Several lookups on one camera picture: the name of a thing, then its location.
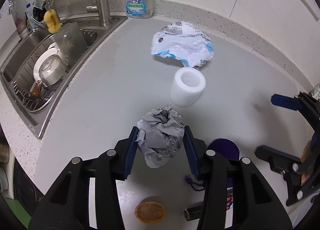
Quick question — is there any white foam cylinder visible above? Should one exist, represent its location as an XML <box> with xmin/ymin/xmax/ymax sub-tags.
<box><xmin>169</xmin><ymin>67</ymin><xmax>206</xmax><ymax>107</ymax></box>

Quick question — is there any yellow sponge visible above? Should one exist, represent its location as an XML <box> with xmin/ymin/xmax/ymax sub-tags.
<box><xmin>43</xmin><ymin>9</ymin><xmax>62</xmax><ymax>34</ymax></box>

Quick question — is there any white blue plastic bag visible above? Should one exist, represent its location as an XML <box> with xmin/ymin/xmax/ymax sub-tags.
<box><xmin>151</xmin><ymin>21</ymin><xmax>214</xmax><ymax>69</ymax></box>

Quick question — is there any wire dish rack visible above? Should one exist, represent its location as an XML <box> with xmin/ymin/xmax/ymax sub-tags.
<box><xmin>1</xmin><ymin>28</ymin><xmax>103</xmax><ymax>114</ymax></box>

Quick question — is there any steel faucet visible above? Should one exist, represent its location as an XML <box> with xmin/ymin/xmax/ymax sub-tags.
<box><xmin>86</xmin><ymin>0</ymin><xmax>111</xmax><ymax>27</ymax></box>

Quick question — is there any purple drawstring pouch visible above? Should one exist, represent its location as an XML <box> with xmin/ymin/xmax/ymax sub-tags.
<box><xmin>184</xmin><ymin>138</ymin><xmax>240</xmax><ymax>192</ymax></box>

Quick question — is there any grey paper ball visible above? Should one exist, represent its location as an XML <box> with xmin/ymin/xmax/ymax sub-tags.
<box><xmin>136</xmin><ymin>106</ymin><xmax>184</xmax><ymax>169</ymax></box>

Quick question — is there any white plate in sink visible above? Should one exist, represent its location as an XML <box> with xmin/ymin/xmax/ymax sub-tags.
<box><xmin>33</xmin><ymin>42</ymin><xmax>67</xmax><ymax>86</ymax></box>

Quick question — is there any steel kitchen sink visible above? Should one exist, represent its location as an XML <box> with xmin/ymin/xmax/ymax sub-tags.
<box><xmin>1</xmin><ymin>16</ymin><xmax>127</xmax><ymax>139</ymax></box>

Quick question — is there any black pink wrapper pack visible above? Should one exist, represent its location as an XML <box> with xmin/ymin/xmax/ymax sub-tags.
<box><xmin>184</xmin><ymin>188</ymin><xmax>233</xmax><ymax>221</ymax></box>

